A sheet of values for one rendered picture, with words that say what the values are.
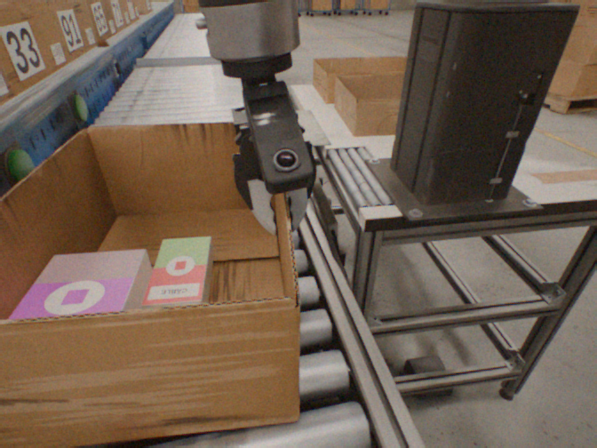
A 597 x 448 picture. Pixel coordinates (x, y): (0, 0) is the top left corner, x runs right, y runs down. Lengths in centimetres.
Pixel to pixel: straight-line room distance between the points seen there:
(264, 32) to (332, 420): 36
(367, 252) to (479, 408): 80
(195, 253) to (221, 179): 17
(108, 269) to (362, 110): 74
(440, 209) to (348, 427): 43
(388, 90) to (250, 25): 100
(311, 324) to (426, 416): 88
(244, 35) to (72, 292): 32
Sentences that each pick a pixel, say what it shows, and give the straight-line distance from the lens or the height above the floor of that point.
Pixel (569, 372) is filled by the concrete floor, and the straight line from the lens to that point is 161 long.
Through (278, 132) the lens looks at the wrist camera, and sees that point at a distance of 34.
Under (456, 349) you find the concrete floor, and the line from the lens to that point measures 148.
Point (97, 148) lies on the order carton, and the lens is 66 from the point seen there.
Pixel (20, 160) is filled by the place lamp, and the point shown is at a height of 83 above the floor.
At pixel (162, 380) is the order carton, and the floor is 84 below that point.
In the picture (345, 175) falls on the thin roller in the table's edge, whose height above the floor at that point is 75.
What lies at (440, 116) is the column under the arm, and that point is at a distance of 64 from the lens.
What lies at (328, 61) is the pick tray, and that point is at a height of 84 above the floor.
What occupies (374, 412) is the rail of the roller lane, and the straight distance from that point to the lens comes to 42.
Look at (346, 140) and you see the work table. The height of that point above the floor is 75.
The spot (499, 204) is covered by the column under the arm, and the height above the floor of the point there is 76.
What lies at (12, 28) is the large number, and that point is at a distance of 116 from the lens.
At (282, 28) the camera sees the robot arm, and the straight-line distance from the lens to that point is 36.
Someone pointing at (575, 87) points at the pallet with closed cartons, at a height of 24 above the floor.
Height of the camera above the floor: 111
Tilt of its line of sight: 34 degrees down
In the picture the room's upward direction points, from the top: straight up
